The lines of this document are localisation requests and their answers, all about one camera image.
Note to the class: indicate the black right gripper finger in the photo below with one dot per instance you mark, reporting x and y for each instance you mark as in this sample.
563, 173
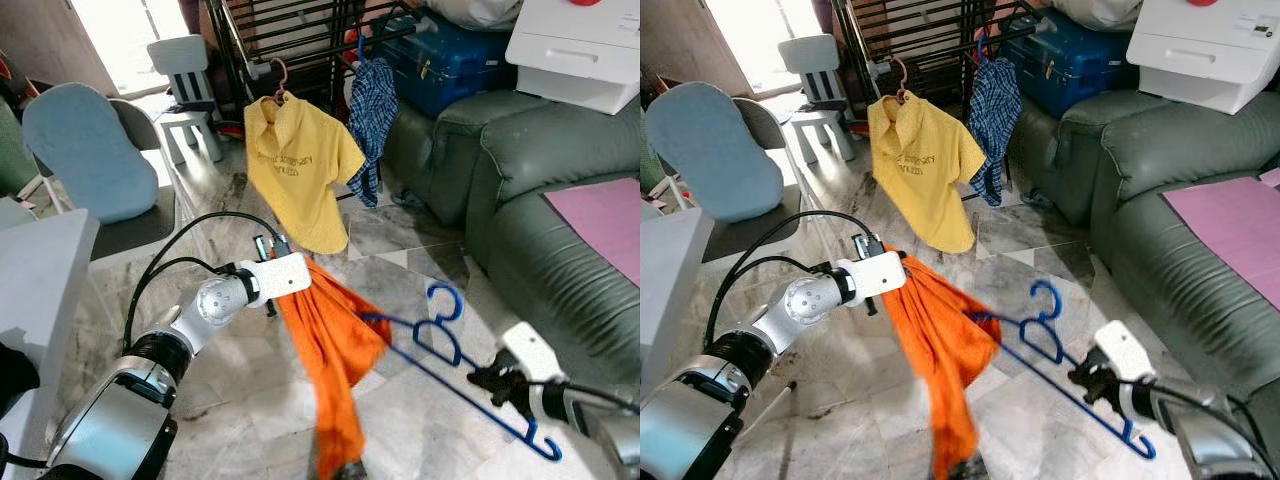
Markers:
1085, 388
490, 392
1082, 368
485, 373

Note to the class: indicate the orange shirt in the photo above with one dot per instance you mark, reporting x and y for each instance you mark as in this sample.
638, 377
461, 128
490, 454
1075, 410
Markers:
335, 360
945, 360

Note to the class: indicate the black shirt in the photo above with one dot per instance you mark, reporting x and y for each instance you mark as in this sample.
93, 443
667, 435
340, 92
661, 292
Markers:
15, 380

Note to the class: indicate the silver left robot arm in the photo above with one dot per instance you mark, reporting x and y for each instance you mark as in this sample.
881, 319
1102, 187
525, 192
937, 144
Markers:
110, 430
700, 430

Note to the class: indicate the pink hanger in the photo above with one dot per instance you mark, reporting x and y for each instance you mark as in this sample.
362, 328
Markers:
280, 96
902, 96

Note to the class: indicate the yellow polo shirt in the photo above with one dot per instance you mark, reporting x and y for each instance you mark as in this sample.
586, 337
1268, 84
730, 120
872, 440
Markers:
300, 170
925, 170

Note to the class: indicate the blue plaid shirt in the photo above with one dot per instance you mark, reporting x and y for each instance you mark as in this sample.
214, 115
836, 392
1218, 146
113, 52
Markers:
372, 110
995, 110

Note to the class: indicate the dark green leather sofa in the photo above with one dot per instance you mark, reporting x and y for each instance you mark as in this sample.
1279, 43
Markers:
530, 200
1100, 140

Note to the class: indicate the blue chair cushion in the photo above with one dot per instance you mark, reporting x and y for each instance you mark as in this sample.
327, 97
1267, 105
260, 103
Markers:
90, 150
715, 150

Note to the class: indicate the white folding table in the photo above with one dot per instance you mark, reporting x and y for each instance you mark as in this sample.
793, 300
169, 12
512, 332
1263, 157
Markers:
45, 290
670, 290

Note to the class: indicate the purple mat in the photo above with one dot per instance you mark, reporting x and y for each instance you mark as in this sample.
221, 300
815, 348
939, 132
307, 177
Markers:
600, 220
1230, 230

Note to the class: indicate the pale plastic child chair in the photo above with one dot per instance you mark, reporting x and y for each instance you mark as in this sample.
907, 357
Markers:
808, 55
178, 55

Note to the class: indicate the black metal drying rack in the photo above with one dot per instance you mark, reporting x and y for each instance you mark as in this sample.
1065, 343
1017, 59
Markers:
950, 49
330, 50

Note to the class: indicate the bright glass door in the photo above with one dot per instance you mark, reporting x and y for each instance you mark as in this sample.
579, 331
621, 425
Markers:
130, 40
760, 40

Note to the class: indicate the green fabric cover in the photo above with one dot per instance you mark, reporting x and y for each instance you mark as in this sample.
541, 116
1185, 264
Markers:
650, 165
15, 150

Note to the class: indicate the blue hard suitcase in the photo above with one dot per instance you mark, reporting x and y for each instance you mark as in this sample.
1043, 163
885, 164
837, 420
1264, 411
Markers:
1070, 65
445, 65

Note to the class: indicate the grey white pillow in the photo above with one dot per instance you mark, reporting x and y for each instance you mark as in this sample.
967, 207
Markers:
1095, 12
475, 12

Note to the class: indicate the white drawer cabinet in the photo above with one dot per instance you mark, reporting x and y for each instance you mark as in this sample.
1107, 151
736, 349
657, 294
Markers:
1200, 55
575, 55

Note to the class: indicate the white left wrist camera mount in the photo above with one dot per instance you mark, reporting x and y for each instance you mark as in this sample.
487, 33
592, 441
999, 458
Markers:
875, 275
280, 277

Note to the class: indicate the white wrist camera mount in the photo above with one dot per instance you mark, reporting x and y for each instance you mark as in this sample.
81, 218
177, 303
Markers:
875, 275
1125, 350
280, 277
530, 350

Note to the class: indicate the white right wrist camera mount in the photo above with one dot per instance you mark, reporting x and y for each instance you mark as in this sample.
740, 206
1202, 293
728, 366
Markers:
530, 350
1125, 350

